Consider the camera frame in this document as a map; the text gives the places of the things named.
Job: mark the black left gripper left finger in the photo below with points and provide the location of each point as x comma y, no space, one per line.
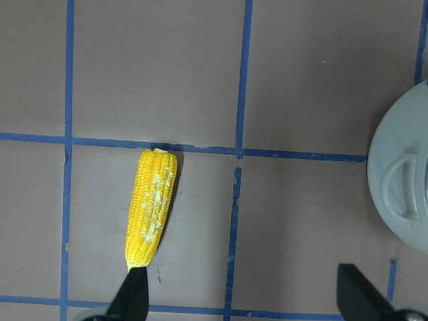
131,301

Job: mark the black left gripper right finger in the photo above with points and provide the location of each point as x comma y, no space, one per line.
357,299

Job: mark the yellow corn cob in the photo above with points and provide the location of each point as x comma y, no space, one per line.
149,206

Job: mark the pale green electric pot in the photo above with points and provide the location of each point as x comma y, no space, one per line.
397,168

